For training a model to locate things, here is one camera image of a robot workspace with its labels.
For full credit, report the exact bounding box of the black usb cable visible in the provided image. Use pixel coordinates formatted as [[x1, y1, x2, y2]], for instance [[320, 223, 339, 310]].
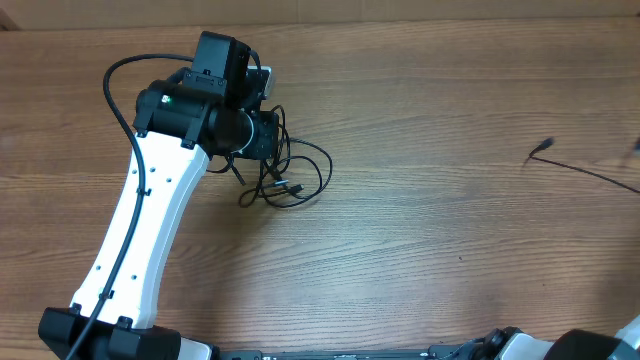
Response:
[[522, 136, 640, 195], [207, 104, 334, 210]]

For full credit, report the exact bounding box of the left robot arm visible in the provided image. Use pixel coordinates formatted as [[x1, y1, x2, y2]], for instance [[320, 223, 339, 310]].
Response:
[[38, 31, 278, 359]]

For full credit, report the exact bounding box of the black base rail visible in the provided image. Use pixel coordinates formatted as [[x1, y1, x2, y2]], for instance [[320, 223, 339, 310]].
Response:
[[174, 335, 501, 360]]

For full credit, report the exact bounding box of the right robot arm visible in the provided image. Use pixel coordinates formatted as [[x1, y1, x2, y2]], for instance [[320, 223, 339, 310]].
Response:
[[469, 316, 639, 360]]

